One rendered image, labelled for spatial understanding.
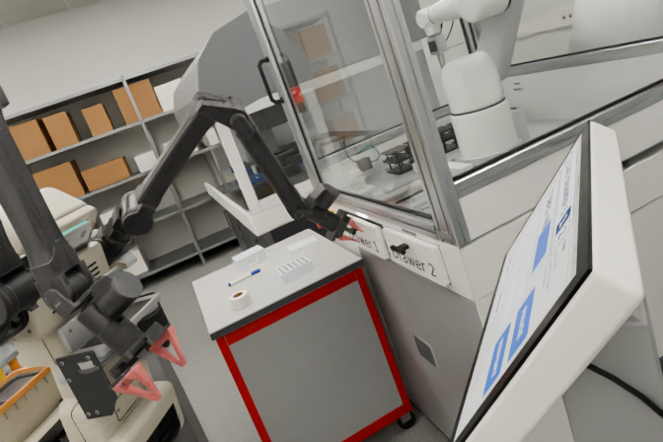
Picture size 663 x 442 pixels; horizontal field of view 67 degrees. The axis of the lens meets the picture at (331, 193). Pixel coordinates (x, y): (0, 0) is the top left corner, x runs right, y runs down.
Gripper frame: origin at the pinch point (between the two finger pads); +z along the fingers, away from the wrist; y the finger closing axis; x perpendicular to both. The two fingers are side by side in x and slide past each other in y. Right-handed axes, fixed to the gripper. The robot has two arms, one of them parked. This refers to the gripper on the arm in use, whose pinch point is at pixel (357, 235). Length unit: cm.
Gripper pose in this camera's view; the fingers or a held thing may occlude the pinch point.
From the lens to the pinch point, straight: 165.5
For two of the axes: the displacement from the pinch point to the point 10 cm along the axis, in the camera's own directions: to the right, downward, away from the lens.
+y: 4.5, -8.9, 0.8
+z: 8.1, 4.5, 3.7
